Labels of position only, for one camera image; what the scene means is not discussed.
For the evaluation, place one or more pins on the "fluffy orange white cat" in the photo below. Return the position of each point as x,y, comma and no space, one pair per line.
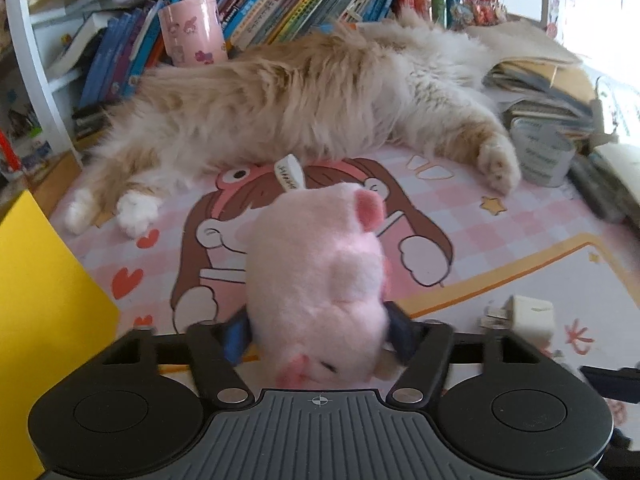
300,105

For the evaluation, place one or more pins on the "pink printed cup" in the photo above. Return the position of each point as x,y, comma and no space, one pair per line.
192,30

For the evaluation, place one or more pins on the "pile of books and papers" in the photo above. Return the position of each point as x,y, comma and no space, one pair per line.
540,80

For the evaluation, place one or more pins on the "dark grey pouch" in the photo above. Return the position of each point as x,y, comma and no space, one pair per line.
605,185

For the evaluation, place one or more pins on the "pink pig plush toy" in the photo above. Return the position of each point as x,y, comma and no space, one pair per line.
310,280

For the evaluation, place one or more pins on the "white plug charger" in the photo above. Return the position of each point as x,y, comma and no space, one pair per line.
527,317

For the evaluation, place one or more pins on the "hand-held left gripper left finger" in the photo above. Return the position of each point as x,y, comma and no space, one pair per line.
235,337

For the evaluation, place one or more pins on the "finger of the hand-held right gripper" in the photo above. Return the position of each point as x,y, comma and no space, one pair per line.
612,384

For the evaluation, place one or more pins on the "row of colourful books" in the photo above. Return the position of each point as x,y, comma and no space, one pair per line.
310,5

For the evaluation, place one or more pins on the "open white book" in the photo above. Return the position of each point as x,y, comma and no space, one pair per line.
80,45

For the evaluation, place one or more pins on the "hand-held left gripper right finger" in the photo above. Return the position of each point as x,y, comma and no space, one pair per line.
402,335

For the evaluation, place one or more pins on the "yellow cardboard box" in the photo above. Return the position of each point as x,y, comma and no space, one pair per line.
45,310

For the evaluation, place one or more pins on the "pink checked printed tablecloth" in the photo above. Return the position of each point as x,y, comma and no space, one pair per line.
500,240

